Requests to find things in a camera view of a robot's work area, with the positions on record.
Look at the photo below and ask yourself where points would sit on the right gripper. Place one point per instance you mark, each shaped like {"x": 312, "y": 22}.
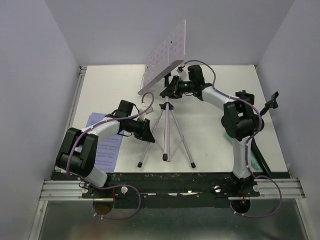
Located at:
{"x": 172, "y": 90}

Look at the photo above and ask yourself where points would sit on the black mounting rail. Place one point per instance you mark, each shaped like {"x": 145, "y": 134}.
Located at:
{"x": 172, "y": 190}

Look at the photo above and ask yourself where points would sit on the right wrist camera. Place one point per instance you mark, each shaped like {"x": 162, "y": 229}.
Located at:
{"x": 182, "y": 73}

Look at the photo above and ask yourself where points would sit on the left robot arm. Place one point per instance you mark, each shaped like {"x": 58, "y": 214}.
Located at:
{"x": 77, "y": 153}

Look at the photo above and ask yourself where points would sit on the aluminium frame rail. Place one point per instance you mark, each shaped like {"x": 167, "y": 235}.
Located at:
{"x": 67, "y": 189}

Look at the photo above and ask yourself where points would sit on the sheet music page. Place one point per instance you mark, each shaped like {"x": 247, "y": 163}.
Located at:
{"x": 107, "y": 153}

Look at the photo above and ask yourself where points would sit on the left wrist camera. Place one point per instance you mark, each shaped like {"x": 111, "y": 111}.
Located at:
{"x": 146, "y": 110}

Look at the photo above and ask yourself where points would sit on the black microphone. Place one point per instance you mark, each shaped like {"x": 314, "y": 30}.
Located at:
{"x": 260, "y": 159}

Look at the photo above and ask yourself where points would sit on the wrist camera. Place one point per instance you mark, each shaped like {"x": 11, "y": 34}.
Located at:
{"x": 182, "y": 73}
{"x": 146, "y": 110}

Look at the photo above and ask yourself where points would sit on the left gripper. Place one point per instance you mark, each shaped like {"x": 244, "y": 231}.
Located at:
{"x": 145, "y": 132}

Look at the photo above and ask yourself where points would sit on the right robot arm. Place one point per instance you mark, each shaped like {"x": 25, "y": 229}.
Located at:
{"x": 241, "y": 120}

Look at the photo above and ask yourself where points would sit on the white music stand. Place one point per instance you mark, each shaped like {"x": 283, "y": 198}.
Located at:
{"x": 159, "y": 65}

